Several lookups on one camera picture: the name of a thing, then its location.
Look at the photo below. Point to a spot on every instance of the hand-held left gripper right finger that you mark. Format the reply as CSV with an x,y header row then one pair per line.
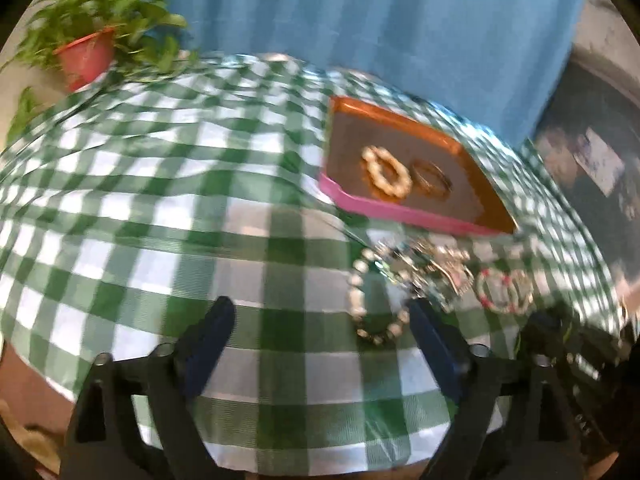
x,y
434,337

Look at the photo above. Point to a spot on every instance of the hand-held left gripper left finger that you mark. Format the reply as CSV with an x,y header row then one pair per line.
x,y
210,340

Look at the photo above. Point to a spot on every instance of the pearl hair clip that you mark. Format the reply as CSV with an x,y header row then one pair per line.
x,y
457,270

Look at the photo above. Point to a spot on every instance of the pink and orange tray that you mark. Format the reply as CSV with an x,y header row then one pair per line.
x,y
350,160

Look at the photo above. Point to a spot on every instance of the green white checked tablecloth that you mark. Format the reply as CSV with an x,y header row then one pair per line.
x,y
150,210

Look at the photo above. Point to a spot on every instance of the gold bangle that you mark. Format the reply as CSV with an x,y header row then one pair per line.
x,y
419,182

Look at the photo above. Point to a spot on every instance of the dark furniture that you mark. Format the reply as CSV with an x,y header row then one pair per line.
x,y
580,210

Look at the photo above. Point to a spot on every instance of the green plant in red pot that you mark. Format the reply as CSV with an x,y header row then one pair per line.
x,y
87,55

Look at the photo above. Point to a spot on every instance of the blue curtain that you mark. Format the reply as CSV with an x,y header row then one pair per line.
x,y
375,25

